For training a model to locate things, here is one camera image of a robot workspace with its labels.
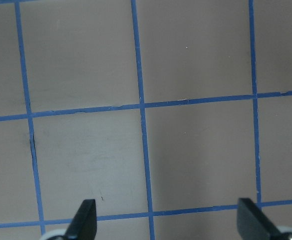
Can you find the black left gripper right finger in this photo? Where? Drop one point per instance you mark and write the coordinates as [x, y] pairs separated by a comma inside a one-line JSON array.
[[253, 224]]

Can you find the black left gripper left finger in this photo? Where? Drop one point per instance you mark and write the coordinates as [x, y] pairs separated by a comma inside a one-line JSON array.
[[84, 223]]

